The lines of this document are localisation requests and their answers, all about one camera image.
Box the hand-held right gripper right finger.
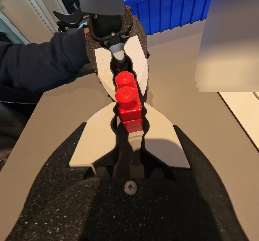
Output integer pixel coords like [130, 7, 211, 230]
[141, 103, 190, 168]

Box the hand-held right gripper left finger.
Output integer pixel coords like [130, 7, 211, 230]
[69, 103, 120, 174]

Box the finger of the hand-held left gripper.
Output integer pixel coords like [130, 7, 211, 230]
[94, 47, 118, 102]
[123, 35, 148, 96]

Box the red two-stud mega block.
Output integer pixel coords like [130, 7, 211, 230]
[115, 71, 142, 122]

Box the large blue plastic bin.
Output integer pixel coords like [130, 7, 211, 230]
[124, 0, 216, 35]

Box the person's left forearm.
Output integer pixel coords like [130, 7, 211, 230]
[0, 31, 90, 93]

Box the person's dark jacket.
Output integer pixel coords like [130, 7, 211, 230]
[0, 83, 44, 171]

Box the white instruction board stand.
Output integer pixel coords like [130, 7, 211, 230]
[218, 92, 259, 150]

